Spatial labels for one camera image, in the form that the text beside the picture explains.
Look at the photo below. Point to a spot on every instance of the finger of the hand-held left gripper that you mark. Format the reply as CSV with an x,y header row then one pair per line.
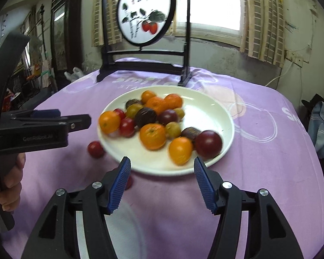
x,y
46,113
79,122

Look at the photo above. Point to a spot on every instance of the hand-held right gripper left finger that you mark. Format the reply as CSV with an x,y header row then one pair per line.
x,y
118,188

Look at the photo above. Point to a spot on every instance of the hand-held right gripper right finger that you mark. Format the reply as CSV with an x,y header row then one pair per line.
x,y
205,186

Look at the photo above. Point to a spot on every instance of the orange-yellow tomato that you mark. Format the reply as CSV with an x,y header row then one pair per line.
x,y
180,150

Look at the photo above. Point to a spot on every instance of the yellow-green tomato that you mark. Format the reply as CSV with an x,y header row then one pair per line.
x,y
179,112
173,129
134,111

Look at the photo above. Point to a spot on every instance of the small orange tomato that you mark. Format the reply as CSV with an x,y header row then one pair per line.
x,y
148,96

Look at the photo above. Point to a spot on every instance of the white round plate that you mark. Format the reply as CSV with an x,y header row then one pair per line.
x,y
205,108

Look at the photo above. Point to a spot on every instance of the small tangerine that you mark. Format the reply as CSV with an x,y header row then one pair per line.
x,y
156,104
173,101

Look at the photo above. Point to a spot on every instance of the person's left hand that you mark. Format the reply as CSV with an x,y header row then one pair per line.
x,y
14,191

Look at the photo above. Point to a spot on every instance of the white plastic bag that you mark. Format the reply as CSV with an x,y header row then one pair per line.
x,y
75,72

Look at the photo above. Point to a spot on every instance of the purple printed tablecloth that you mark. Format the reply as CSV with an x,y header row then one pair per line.
x,y
259,153

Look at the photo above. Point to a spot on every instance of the dark wooden cabinet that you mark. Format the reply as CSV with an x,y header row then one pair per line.
x,y
70,32

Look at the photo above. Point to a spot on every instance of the beige checked curtain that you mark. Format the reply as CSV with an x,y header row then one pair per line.
x,y
97,19
262,27

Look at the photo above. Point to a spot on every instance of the painted round table screen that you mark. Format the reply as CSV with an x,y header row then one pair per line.
x,y
145,10

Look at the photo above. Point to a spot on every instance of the blue-grey clothing pile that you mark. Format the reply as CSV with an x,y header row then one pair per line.
x,y
322,129

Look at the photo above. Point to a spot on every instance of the black hat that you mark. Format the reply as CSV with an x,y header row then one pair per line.
x,y
314,99

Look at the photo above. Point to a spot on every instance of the bright window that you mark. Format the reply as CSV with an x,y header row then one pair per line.
x,y
216,5

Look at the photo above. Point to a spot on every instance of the white wall outlet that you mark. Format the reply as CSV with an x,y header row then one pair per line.
x,y
294,58

